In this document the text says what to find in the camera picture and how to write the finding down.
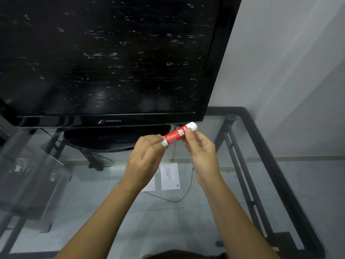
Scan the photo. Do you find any white printed envelope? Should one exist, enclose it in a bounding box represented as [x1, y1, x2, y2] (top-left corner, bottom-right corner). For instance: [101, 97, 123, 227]
[160, 162, 181, 191]

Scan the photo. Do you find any red and white glue stick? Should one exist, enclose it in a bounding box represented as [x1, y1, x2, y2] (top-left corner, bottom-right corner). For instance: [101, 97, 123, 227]
[161, 122, 198, 147]

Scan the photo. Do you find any person's right hand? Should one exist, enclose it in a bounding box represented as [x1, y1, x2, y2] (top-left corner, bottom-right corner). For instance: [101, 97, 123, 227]
[182, 128, 223, 187]

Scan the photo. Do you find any person's left forearm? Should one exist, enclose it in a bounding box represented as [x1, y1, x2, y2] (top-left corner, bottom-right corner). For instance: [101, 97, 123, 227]
[54, 177, 152, 259]

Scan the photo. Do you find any black oval television stand base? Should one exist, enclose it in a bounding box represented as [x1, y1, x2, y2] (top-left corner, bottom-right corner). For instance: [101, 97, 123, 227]
[64, 125, 171, 153]

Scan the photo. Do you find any thin black cable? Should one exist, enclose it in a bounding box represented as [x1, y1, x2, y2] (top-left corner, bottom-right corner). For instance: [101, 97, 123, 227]
[144, 141, 195, 203]

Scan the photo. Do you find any plain white paper sheet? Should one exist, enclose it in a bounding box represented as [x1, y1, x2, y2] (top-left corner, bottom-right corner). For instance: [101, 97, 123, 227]
[141, 174, 156, 192]

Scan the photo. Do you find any person's left hand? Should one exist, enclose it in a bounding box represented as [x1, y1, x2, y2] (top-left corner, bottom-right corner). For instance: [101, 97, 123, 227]
[123, 134, 169, 188]

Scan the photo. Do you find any person's right forearm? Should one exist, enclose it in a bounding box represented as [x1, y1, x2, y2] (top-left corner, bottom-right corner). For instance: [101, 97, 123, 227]
[199, 178, 281, 259]

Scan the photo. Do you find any black flat screen television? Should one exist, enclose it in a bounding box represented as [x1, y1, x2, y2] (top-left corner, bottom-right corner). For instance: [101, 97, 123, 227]
[0, 0, 243, 130]

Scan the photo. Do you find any glass table with black frame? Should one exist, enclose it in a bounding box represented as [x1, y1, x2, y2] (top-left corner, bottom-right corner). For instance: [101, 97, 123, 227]
[0, 106, 329, 259]

